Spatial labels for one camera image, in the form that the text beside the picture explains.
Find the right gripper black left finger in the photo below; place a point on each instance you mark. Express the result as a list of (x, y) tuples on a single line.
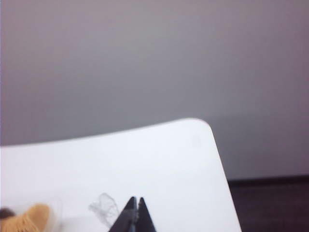
[(126, 217)]

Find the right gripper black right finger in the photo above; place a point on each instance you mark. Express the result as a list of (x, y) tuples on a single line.
[(144, 217)]

